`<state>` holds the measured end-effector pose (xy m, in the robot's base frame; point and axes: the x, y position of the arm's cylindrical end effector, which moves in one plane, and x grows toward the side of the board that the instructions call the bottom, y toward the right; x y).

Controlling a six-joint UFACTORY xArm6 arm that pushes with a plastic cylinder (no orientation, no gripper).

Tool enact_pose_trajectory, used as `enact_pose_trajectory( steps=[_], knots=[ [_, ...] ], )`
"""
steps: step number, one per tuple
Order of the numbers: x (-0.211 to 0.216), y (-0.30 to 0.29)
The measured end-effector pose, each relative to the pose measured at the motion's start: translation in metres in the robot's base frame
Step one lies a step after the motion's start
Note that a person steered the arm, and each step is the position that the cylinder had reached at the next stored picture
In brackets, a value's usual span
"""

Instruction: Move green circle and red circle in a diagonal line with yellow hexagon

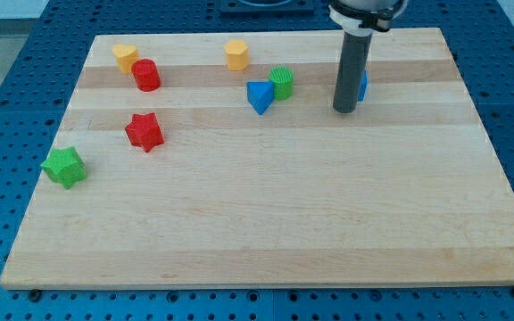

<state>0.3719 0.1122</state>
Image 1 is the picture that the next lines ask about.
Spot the green cylinder block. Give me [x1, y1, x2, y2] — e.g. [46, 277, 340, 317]
[269, 66, 294, 101]

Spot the yellow heart block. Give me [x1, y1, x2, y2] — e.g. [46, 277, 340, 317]
[112, 44, 140, 74]

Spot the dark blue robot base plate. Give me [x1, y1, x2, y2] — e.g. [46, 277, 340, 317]
[216, 0, 315, 16]

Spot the wooden board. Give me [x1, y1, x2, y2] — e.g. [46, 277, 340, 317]
[0, 28, 514, 290]

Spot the red cylinder block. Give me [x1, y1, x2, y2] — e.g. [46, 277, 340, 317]
[131, 59, 162, 92]

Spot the yellow hexagon block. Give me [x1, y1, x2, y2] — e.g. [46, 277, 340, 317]
[223, 39, 250, 71]

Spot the blue triangle block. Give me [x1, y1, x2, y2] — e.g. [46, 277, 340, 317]
[246, 81, 274, 115]

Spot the blue cube block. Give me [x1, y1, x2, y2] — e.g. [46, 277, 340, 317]
[358, 70, 369, 102]

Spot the red star block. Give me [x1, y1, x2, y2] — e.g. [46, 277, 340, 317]
[125, 112, 164, 152]

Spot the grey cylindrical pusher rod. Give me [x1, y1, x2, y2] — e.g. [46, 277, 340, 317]
[333, 33, 372, 113]

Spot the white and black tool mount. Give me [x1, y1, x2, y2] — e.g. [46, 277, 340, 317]
[328, 0, 409, 33]

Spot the green star block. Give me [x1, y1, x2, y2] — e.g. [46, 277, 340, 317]
[40, 147, 87, 189]

